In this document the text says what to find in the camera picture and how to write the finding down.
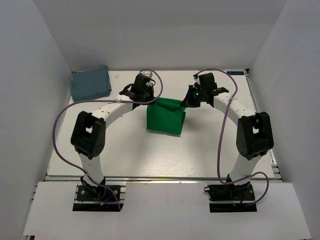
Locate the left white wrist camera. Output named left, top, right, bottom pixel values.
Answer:
left=139, top=70, right=153, bottom=79

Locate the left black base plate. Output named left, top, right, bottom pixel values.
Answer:
left=72, top=184, right=125, bottom=212

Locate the blue label sticker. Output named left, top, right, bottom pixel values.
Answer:
left=227, top=71, right=245, bottom=76

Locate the purple cable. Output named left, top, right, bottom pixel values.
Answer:
left=51, top=69, right=165, bottom=211
left=192, top=68, right=270, bottom=207

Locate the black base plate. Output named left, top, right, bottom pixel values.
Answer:
left=203, top=182, right=257, bottom=213
left=72, top=184, right=125, bottom=212

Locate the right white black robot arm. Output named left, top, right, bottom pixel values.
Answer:
left=180, top=71, right=274, bottom=200

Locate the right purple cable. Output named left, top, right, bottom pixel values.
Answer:
left=192, top=68, right=270, bottom=207

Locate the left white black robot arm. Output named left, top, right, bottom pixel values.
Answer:
left=70, top=72, right=155, bottom=200

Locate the green t shirt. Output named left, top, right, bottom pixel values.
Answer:
left=146, top=97, right=186, bottom=135

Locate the aluminium table rail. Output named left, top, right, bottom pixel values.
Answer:
left=43, top=174, right=285, bottom=183

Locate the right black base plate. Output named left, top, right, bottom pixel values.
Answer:
left=203, top=182, right=257, bottom=213

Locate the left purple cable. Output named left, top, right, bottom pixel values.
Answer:
left=51, top=69, right=165, bottom=211

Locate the folded blue-grey t shirt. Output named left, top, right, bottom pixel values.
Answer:
left=70, top=65, right=112, bottom=102

